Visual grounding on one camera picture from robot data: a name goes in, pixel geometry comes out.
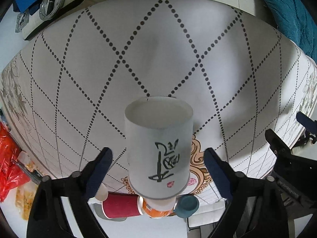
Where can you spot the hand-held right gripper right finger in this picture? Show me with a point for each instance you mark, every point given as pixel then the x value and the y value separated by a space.
pixel 218 176

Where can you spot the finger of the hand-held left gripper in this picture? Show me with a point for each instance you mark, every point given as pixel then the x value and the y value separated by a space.
pixel 276 140
pixel 306 121

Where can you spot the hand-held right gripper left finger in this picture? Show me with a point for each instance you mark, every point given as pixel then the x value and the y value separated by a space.
pixel 100 171

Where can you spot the white cup with black calligraphy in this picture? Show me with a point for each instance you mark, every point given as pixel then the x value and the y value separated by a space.
pixel 151 143

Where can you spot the small white paper cup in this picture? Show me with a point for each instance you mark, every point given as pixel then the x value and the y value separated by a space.
pixel 102 193

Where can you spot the red paper cup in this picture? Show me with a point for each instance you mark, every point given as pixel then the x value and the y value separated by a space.
pixel 121 205

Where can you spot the teal cup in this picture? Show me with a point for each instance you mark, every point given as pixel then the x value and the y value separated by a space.
pixel 187 204

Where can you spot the orange paper cup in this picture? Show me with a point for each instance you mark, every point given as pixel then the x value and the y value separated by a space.
pixel 158 212

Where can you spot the yellow snack packet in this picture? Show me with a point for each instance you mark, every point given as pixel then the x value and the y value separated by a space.
pixel 23 200

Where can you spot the red plastic bag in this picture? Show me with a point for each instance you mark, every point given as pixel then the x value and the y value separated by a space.
pixel 11 168

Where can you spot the teal towel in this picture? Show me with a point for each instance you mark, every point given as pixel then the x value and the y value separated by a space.
pixel 289 10

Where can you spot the white dotted tablecloth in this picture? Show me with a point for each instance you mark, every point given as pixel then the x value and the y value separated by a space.
pixel 158 54

